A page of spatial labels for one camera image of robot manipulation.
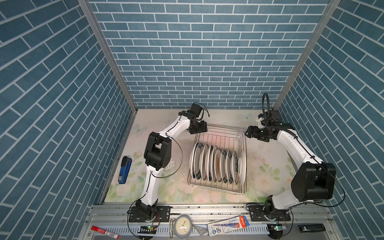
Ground metal wire dish rack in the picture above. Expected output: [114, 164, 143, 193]
[188, 125, 247, 195]

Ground green rim hao wei plate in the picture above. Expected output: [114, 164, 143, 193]
[231, 151, 239, 185]

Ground orange sunburst plate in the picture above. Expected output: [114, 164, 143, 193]
[239, 151, 247, 185]

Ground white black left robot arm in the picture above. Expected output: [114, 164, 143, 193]
[134, 103, 208, 221]

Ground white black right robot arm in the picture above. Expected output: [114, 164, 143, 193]
[245, 123, 336, 221]

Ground blue black stapler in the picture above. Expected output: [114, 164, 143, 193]
[118, 156, 132, 184]

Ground round white dial timer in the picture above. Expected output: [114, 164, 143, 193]
[173, 215, 193, 239]

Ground blue white toothpaste box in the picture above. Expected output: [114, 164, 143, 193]
[207, 216, 250, 237]

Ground red marker pen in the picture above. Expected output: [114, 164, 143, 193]
[91, 226, 121, 240]

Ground aluminium front rail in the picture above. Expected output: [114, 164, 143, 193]
[79, 204, 342, 240]

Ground black device on rail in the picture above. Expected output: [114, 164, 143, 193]
[298, 224, 326, 233]

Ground aluminium corner post right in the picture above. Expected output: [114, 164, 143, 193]
[273, 0, 341, 110]

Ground aluminium corner post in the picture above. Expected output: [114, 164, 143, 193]
[78, 0, 138, 115]
[273, 0, 341, 110]

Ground aluminium corner post left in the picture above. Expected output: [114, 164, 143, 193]
[78, 0, 138, 115]

